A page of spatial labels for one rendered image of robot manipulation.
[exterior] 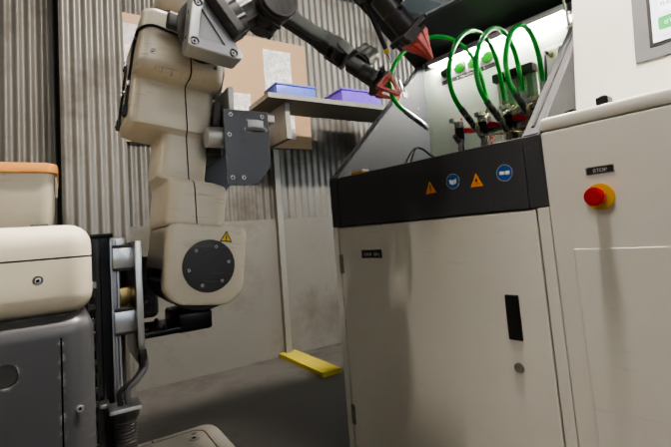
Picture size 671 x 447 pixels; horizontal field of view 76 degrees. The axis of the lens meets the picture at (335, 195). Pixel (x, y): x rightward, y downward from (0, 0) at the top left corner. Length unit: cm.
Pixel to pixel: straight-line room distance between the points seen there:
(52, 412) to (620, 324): 95
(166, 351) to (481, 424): 196
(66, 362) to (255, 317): 224
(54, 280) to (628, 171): 97
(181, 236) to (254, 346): 210
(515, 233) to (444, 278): 23
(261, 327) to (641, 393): 228
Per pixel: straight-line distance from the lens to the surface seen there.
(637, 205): 97
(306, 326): 308
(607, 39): 133
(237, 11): 89
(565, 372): 107
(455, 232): 113
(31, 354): 72
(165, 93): 97
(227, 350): 288
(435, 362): 124
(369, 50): 152
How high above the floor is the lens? 77
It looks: 5 degrees up
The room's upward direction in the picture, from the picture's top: 5 degrees counter-clockwise
